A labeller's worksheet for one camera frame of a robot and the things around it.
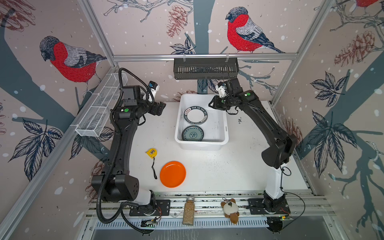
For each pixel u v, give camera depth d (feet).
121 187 1.31
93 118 2.39
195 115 3.64
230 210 2.34
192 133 3.30
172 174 2.76
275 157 1.87
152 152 3.03
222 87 2.46
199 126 3.42
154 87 2.09
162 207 2.40
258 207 2.36
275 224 2.24
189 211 2.25
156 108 2.17
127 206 1.59
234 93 2.06
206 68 3.42
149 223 2.33
